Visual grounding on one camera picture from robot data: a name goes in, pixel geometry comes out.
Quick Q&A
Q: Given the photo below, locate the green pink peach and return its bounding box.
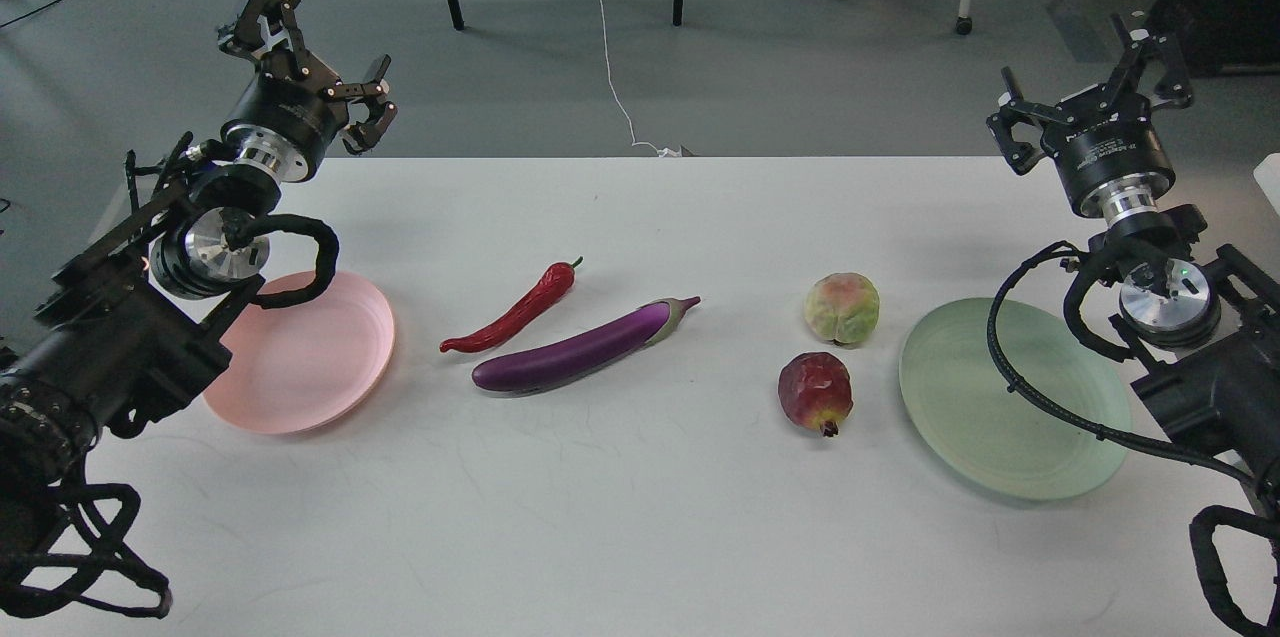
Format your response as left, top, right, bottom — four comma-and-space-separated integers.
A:
803, 272, 881, 345

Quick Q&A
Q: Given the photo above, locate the purple eggplant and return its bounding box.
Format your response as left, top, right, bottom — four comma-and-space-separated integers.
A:
471, 295, 701, 394

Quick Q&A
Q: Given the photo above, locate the pink plate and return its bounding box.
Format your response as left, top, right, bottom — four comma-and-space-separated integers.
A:
204, 271, 396, 436

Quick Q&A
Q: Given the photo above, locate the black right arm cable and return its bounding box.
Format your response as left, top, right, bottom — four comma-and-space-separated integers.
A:
986, 240, 1280, 637

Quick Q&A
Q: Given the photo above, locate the red chili pepper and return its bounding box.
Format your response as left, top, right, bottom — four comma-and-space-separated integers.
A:
438, 257, 582, 354

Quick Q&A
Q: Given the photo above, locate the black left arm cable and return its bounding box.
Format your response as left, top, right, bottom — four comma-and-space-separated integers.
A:
0, 214, 340, 620

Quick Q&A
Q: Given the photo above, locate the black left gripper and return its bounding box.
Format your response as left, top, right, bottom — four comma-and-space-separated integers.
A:
218, 0, 398, 183

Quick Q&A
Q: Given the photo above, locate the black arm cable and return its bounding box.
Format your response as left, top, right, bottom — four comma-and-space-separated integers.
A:
0, 214, 340, 620
986, 240, 1280, 637

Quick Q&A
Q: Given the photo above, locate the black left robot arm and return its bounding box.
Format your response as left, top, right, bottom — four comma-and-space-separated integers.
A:
1, 0, 397, 619

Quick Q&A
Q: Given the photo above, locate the red pomegranate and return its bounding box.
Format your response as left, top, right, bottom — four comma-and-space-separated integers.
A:
777, 353, 854, 437

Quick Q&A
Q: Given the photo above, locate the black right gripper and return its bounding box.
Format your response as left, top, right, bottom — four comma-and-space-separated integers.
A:
986, 12, 1196, 220

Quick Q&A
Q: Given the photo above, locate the black cabinet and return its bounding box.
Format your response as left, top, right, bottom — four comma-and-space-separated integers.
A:
1146, 0, 1279, 77

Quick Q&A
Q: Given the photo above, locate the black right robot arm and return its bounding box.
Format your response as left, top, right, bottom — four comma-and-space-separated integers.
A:
986, 17, 1277, 526

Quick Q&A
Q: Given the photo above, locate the green plate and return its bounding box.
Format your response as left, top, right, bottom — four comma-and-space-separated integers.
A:
899, 298, 1132, 501

